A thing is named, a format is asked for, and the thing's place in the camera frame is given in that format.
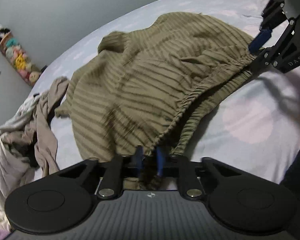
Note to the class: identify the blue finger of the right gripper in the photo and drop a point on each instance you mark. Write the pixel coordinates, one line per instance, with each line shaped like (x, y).
(258, 63)
(263, 36)

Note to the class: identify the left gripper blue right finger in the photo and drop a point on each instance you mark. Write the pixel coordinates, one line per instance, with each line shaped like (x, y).
(160, 161)

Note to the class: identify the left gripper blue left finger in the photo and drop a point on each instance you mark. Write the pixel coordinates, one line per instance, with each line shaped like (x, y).
(139, 158)

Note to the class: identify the olive striped garment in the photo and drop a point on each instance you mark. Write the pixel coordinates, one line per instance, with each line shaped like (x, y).
(152, 87)

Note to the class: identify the taupe brown shirt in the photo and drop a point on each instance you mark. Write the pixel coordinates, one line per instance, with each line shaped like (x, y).
(37, 131)

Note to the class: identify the white grey garment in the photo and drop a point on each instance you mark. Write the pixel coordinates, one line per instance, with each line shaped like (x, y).
(14, 167)

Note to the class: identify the clear tube of plush toys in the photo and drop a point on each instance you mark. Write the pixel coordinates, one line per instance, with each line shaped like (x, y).
(19, 59)

